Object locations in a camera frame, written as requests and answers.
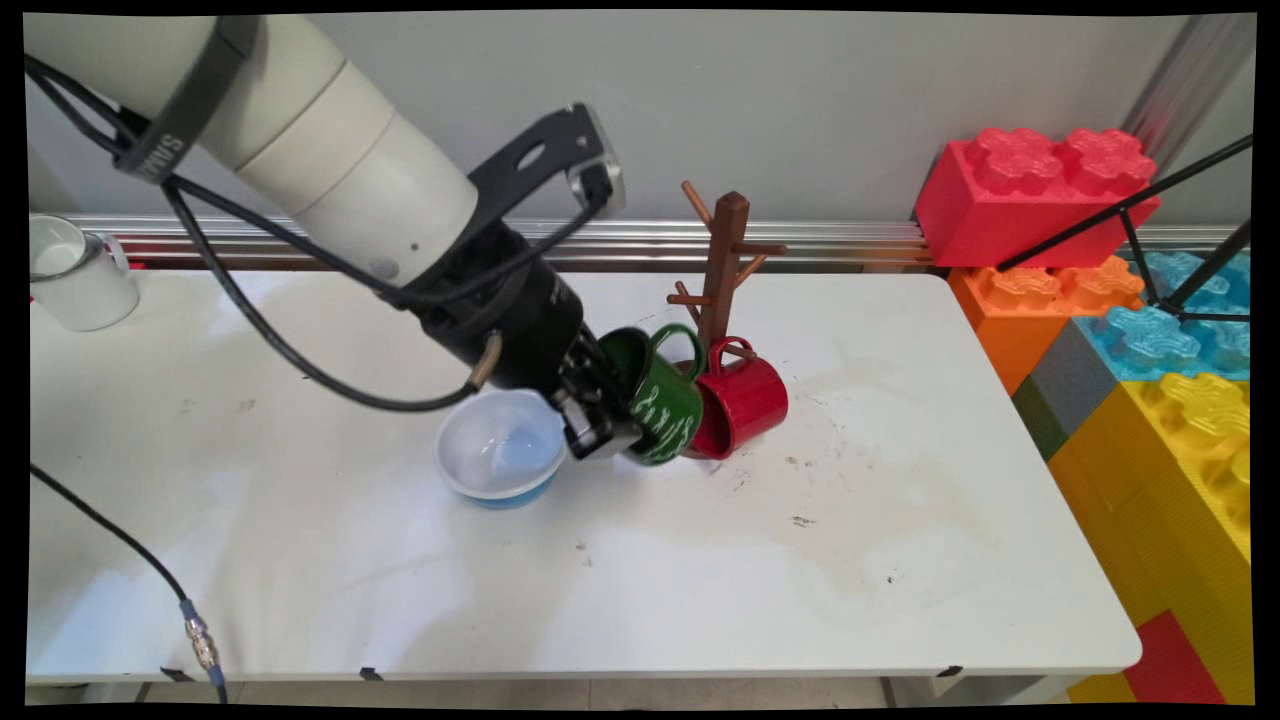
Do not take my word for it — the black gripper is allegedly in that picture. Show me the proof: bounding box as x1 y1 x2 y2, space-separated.
405 225 641 461

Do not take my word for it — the green enamel mug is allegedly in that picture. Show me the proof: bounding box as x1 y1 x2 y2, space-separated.
598 323 708 468

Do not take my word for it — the white bowl with blue outside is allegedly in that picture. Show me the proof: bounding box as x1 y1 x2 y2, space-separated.
434 388 568 511

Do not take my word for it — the red enamel mug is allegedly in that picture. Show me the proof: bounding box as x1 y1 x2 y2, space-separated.
688 337 790 461

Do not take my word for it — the brown wooden mug tree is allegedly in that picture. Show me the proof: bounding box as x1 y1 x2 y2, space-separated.
667 181 791 461

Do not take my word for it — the orange giant toy brick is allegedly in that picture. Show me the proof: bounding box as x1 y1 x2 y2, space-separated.
947 255 1146 396

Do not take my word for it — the dark green giant toy brick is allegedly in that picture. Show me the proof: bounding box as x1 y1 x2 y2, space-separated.
1010 375 1069 463

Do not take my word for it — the red giant toy brick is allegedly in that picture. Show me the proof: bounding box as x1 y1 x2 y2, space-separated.
913 127 1163 269

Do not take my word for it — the grey giant toy brick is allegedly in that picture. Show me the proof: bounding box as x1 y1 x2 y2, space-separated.
1028 318 1121 436

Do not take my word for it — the black tripod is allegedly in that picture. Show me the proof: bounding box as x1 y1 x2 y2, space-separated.
997 133 1256 323

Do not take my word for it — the white enamel mug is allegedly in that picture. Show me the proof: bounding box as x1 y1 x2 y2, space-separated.
28 215 141 333

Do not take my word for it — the light blue giant toy brick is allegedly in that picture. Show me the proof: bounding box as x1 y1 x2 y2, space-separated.
1072 250 1253 383

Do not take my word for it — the yellow giant toy brick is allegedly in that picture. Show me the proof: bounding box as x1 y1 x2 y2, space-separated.
1047 372 1256 706

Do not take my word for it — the small red toy brick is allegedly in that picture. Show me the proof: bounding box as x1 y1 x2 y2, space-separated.
1122 610 1229 706

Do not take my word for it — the black camera mounting bracket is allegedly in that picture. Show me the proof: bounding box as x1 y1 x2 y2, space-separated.
465 103 601 236

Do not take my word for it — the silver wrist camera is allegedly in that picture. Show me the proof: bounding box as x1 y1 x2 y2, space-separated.
568 105 627 216

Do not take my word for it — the aluminium rail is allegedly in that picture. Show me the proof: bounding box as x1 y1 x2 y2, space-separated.
30 215 1256 273

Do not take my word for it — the black camera cable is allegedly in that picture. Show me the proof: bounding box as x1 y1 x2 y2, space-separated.
25 55 613 306

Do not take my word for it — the black cable with metal connector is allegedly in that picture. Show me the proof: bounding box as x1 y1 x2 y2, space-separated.
28 463 229 704

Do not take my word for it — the black strap with white print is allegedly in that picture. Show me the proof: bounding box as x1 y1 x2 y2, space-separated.
112 15 259 184

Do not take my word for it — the aluminium post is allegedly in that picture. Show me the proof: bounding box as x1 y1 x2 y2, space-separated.
1120 15 1256 171

